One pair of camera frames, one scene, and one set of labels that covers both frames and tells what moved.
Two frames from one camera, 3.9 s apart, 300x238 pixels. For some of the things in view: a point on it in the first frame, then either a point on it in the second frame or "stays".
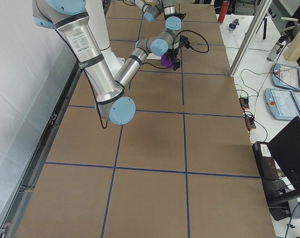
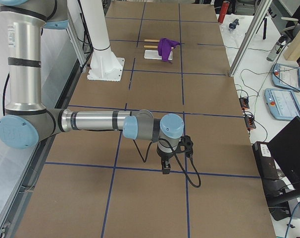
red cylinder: [223, 12] stays
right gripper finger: [176, 64] → [166, 166]
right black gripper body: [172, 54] → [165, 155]
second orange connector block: [250, 122] stays
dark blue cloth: [232, 25] stays
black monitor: [289, 147] stays
